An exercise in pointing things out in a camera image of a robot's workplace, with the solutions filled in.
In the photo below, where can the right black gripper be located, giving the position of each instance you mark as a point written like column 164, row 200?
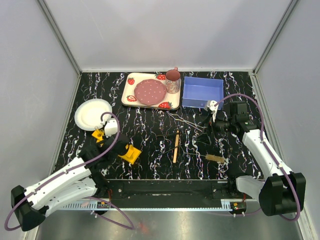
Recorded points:
column 208, row 122

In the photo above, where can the glass test tube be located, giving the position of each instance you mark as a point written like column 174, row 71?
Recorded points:
column 97, row 131

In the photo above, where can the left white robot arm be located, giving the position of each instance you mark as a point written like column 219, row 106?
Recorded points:
column 81, row 178

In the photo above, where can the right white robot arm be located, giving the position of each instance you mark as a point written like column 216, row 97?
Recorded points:
column 283, row 191

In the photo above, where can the test tube brush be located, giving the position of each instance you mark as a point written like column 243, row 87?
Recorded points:
column 208, row 157

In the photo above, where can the wooden test tube clamp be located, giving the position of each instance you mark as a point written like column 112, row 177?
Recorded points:
column 176, row 145

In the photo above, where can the metal crucible tongs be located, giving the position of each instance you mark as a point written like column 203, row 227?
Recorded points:
column 189, row 123

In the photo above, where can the blue plastic drawer box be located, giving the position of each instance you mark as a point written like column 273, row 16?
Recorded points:
column 198, row 91

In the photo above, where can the pink floral mug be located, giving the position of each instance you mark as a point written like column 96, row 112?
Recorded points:
column 173, row 81

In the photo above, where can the pink dotted plate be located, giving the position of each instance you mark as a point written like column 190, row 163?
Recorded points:
column 150, row 92

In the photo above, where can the strawberry pattern tray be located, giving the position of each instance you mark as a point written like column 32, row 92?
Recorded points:
column 170, row 102

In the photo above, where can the yellow test tube rack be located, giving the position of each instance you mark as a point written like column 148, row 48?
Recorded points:
column 122, row 148

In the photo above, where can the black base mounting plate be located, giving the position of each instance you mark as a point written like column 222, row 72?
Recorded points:
column 165, row 194

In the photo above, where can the white paper plate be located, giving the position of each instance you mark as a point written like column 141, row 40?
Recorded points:
column 88, row 115

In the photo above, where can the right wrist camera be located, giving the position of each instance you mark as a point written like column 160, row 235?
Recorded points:
column 212, row 106

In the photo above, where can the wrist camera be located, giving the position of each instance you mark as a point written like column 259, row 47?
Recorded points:
column 110, row 128
column 212, row 106

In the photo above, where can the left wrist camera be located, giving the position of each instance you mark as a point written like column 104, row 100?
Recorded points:
column 110, row 128

